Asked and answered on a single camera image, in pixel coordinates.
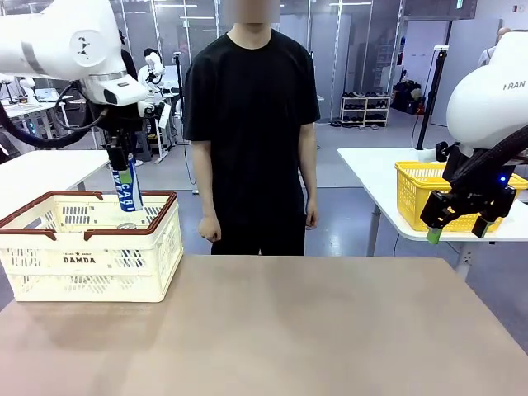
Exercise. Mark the black tripod pole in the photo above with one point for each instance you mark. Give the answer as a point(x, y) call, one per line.
point(431, 103)

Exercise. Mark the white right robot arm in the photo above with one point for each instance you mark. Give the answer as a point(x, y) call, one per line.
point(486, 107)

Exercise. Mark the white metal stand leg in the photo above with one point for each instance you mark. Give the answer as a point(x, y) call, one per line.
point(363, 173)

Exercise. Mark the white lab desk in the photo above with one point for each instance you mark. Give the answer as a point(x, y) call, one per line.
point(165, 123)

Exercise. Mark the person's left hand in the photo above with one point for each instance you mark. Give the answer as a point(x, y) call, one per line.
point(312, 214)

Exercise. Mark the person's left forearm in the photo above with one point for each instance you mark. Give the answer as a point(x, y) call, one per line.
point(308, 169)

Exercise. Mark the cream basket with brown rim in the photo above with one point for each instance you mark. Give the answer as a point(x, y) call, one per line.
point(123, 268)

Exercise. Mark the person in black cap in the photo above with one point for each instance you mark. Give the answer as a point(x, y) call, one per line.
point(131, 66)

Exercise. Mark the person's right hand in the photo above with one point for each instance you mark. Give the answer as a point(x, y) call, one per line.
point(209, 229)

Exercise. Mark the blue Pocari Sweat can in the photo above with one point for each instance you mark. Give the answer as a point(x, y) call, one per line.
point(130, 189)

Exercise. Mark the person's right forearm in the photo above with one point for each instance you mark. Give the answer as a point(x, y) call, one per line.
point(203, 181)

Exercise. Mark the person in black t-shirt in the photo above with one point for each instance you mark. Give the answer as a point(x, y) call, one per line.
point(247, 123)

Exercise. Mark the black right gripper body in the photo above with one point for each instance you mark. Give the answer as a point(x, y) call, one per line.
point(478, 194)

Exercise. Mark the large yellow plastic basket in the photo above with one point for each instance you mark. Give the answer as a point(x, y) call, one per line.
point(412, 194)

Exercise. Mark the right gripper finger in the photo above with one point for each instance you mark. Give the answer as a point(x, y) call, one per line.
point(497, 210)
point(435, 208)

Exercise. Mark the mannequin with apron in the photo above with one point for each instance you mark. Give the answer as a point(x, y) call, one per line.
point(491, 55)

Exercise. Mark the white lab robot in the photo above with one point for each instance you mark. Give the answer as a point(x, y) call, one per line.
point(153, 68)

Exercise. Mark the dark hanging screen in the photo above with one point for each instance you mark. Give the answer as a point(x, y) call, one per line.
point(439, 8)

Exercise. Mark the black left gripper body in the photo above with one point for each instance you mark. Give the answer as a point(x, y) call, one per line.
point(117, 123)

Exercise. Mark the white side table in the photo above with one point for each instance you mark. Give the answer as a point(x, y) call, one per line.
point(49, 165)

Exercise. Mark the pile of dark bags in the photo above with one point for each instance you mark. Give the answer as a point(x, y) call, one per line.
point(406, 97)

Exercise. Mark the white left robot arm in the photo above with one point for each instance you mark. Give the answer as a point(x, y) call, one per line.
point(53, 37)

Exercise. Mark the white shoe rack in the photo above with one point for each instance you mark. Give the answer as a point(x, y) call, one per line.
point(365, 109)

